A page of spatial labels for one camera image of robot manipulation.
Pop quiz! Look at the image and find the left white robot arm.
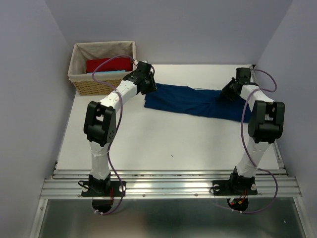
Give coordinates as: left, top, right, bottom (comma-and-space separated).
83, 61, 157, 195

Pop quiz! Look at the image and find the rolled red t shirt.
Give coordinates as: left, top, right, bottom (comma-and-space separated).
86, 57, 133, 73

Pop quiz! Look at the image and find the wicker basket with liner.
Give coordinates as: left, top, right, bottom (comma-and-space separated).
68, 41, 137, 96

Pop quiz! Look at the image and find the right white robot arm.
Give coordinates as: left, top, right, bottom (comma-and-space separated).
218, 67, 285, 193

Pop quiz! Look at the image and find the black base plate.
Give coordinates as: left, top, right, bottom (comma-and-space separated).
77, 180, 126, 197
211, 178, 258, 196

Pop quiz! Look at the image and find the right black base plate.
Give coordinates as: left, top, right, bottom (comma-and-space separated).
211, 178, 258, 196

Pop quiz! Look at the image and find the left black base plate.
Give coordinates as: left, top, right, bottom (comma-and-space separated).
77, 180, 126, 197

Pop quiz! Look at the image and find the aluminium rail frame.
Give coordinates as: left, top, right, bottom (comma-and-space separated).
39, 64, 303, 199

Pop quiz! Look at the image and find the rolled light blue t shirt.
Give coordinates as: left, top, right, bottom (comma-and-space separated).
86, 70, 126, 75

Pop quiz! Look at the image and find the dark blue t shirt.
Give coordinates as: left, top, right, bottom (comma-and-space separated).
144, 84, 245, 122

